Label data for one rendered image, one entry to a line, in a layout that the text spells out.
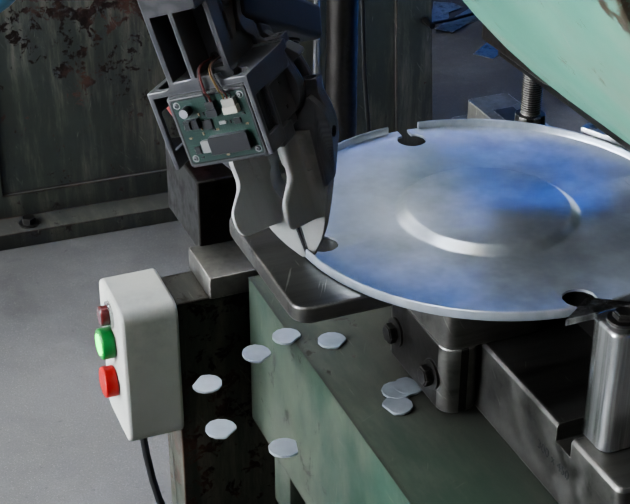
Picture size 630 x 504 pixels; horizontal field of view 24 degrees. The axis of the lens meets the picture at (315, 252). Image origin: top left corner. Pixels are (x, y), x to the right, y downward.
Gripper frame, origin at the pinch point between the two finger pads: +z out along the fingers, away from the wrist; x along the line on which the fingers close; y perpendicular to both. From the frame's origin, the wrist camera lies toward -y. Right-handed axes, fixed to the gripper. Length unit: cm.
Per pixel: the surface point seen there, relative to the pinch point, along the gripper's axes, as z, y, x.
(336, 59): 15, -89, -37
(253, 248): 0.2, 0.9, -3.9
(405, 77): 44, -164, -61
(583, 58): -20, 35, 31
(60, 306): 50, -95, -102
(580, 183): 6.3, -16.2, 14.1
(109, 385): 16.4, -10.3, -29.4
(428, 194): 2.5, -9.5, 5.1
